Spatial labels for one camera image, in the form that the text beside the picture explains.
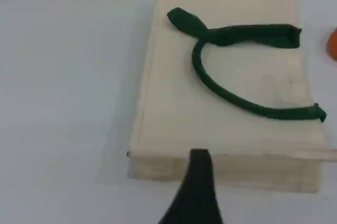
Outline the white bag with green handles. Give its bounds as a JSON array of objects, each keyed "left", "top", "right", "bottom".
[{"left": 126, "top": 0, "right": 337, "bottom": 194}]

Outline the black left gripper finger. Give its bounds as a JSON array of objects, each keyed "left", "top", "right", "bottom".
[{"left": 157, "top": 149, "right": 224, "bottom": 224}]

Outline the round egg yolk pastry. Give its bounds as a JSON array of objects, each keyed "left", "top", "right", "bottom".
[{"left": 327, "top": 28, "right": 337, "bottom": 60}]

